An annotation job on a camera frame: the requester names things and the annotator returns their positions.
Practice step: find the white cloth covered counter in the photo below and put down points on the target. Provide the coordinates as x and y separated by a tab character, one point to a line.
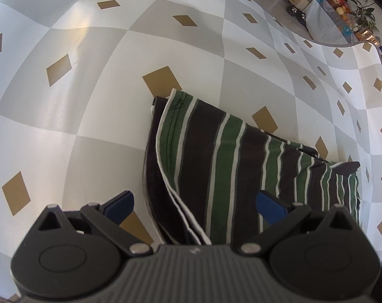
326	26

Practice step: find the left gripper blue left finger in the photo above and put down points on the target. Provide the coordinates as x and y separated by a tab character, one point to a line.
105	220

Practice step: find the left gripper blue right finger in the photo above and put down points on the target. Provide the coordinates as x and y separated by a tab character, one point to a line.
284	220

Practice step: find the green brown striped shirt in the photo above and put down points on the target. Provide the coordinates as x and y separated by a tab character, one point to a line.
204	168

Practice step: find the fruit pile on counter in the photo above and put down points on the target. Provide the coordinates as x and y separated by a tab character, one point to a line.
343	9

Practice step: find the checkered diamond pattern tablecloth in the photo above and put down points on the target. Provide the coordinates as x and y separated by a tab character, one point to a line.
78	78

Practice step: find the black slippers pair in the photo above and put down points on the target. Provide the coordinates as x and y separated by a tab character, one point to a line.
298	14

